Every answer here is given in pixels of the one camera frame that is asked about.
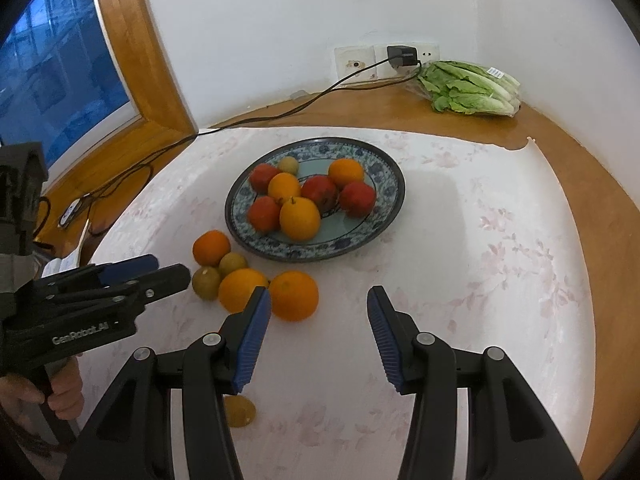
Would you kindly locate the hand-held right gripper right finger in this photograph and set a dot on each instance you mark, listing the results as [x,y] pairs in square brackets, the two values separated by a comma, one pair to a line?
[382,340]

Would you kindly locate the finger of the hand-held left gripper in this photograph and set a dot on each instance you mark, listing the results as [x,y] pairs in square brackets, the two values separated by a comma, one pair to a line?
[130,266]
[165,280]

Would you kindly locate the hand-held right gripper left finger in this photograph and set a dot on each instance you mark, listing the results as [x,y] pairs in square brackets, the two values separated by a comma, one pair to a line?
[255,340]

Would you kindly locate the small green-brown round fruit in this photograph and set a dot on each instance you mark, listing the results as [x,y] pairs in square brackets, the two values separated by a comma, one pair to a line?
[233,262]
[241,411]
[288,164]
[206,282]

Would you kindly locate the orange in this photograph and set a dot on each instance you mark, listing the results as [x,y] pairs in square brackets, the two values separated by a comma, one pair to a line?
[211,247]
[345,172]
[284,187]
[294,295]
[240,290]
[299,217]

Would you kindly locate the blue patterned ceramic plate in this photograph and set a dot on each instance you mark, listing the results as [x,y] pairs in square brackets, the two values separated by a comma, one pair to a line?
[350,237]

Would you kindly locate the red apple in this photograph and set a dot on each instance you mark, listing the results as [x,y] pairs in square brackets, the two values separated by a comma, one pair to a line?
[357,199]
[319,192]
[264,213]
[263,177]

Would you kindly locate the person's left hand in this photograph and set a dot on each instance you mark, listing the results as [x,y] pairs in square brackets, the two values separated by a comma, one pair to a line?
[65,395]

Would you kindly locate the white paper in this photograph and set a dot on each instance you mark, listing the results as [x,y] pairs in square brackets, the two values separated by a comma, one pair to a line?
[70,260]

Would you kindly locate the small white device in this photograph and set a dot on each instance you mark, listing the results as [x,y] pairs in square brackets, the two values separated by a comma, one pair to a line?
[70,211]

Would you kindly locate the white floral tablecloth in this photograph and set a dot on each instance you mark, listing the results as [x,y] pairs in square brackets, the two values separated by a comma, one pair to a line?
[475,285]

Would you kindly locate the glass window pane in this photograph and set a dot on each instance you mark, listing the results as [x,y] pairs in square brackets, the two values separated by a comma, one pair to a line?
[60,60]

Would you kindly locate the small clear plastic piece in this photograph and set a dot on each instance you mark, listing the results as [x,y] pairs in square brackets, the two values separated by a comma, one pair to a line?
[299,94]

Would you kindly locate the bagged green lettuce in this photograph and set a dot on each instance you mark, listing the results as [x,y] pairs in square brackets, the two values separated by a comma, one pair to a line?
[465,90]

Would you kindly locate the black plug-in charger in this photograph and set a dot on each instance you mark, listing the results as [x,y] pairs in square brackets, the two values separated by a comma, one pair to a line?
[402,56]

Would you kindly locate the wooden window frame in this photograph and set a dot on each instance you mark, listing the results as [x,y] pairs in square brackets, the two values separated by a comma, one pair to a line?
[140,60]

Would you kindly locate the white round-port wall socket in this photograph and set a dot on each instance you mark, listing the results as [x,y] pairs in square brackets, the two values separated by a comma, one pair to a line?
[355,64]

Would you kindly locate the white power wall socket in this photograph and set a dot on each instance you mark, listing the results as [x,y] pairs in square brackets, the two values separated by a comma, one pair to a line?
[429,57]

